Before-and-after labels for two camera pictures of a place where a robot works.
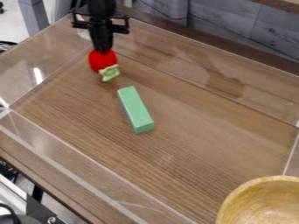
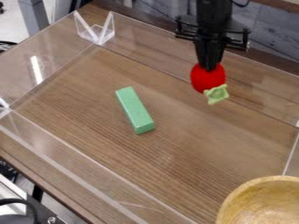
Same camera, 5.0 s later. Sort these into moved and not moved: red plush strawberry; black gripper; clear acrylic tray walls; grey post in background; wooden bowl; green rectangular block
Moved: red plush strawberry; black gripper
Not moved: wooden bowl; green rectangular block; grey post in background; clear acrylic tray walls
